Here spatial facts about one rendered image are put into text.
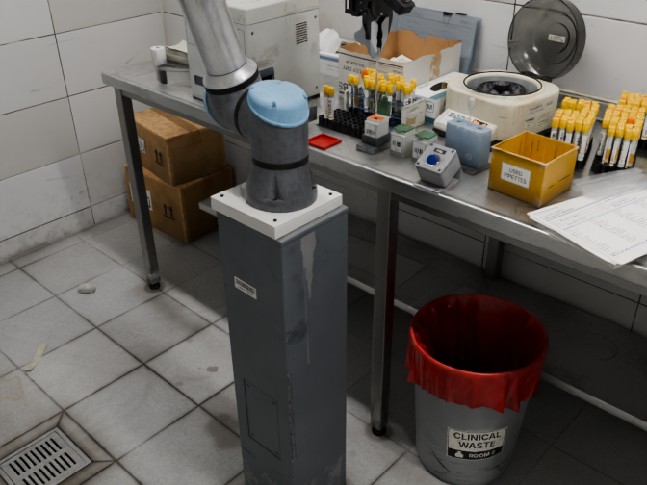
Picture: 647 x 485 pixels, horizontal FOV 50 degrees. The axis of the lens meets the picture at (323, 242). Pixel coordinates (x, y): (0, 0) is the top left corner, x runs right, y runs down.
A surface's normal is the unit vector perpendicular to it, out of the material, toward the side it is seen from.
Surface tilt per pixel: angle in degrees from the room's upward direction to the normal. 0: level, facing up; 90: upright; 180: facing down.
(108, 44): 90
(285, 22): 90
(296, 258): 90
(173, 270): 0
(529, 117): 90
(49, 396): 0
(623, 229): 0
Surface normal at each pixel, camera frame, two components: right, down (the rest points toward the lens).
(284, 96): 0.08, -0.81
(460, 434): -0.32, 0.55
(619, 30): -0.68, 0.38
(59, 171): 0.73, 0.34
